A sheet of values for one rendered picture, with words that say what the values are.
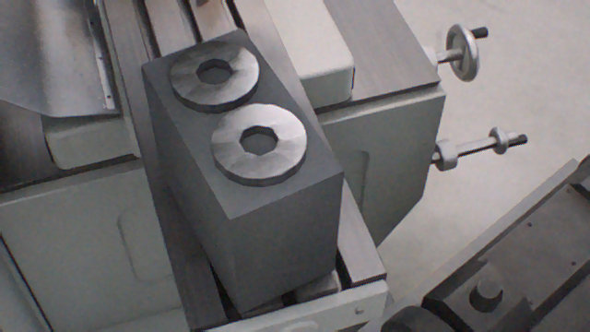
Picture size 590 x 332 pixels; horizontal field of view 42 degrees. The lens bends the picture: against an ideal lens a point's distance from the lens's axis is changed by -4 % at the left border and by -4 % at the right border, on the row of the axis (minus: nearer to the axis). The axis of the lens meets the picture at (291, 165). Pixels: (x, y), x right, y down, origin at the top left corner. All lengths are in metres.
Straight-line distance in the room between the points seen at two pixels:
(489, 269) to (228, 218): 0.64
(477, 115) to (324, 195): 1.57
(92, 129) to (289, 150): 0.52
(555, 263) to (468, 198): 0.80
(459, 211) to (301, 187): 1.37
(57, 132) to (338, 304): 0.52
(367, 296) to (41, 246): 0.68
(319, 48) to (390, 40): 0.20
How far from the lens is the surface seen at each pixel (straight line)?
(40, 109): 1.13
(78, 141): 1.20
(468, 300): 1.23
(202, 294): 0.88
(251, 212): 0.71
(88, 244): 1.40
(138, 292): 1.58
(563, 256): 1.34
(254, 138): 0.75
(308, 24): 1.30
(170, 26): 1.15
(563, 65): 2.51
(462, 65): 1.57
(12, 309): 1.45
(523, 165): 2.20
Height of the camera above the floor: 1.67
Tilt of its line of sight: 53 degrees down
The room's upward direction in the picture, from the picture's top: 1 degrees clockwise
